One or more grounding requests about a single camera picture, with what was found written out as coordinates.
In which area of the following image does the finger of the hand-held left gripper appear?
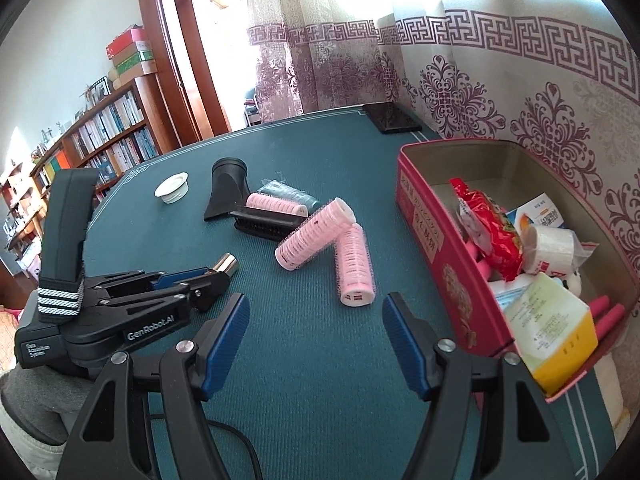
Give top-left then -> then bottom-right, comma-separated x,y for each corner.
84,267 -> 228,297
100,275 -> 231,313

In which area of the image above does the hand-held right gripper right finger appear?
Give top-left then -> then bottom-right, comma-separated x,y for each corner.
382,291 -> 593,480

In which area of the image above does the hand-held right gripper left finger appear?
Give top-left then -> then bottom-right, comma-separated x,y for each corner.
56,291 -> 251,480

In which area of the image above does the silver metal tube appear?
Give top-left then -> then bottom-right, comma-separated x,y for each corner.
207,252 -> 240,277

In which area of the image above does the black brush attachment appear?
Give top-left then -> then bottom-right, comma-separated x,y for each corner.
230,209 -> 301,242

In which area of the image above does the red tin container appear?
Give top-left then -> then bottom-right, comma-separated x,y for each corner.
396,140 -> 640,405

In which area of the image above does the large pink hair roller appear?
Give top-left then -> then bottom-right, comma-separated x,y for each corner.
274,198 -> 357,272
334,223 -> 377,307

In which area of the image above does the black hair dryer nozzle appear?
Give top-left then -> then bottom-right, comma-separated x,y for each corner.
203,158 -> 251,222

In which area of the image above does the small pink hair roller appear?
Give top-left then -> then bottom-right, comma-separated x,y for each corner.
246,192 -> 310,218

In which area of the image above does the teal hair roller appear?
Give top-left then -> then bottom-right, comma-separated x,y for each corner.
260,180 -> 321,213

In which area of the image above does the red snack packet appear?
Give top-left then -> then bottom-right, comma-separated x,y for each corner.
448,178 -> 525,282

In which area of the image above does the yellow carton box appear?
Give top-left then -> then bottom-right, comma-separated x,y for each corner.
502,272 -> 600,395

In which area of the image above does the blue white medicine box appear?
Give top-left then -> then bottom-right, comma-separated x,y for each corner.
506,194 -> 563,233

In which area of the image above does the person's left forearm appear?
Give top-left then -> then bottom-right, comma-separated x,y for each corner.
0,362 -> 101,480

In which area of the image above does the white plastic lid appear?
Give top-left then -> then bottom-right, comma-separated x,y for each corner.
154,172 -> 191,204

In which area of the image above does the wooden bookshelf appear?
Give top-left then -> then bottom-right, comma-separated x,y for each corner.
0,77 -> 161,281

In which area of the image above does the white blue packet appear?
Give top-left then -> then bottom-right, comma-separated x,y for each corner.
490,279 -> 533,313

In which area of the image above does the white tissue roll packet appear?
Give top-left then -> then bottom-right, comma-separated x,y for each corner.
520,224 -> 598,275

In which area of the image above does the cardboard box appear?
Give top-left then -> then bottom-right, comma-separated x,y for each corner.
109,60 -> 158,88

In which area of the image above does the green box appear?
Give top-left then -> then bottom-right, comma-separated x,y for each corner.
111,42 -> 156,68

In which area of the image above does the red box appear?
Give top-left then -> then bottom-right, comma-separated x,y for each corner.
106,28 -> 150,60

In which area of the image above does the patterned curtain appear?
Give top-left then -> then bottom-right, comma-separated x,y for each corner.
245,0 -> 640,281

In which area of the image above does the black cable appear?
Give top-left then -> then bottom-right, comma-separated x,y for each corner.
150,412 -> 263,480

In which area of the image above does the picture frame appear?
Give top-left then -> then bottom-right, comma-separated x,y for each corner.
85,76 -> 112,106

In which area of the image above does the wooden door frame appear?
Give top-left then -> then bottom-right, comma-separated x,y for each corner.
134,0 -> 233,156

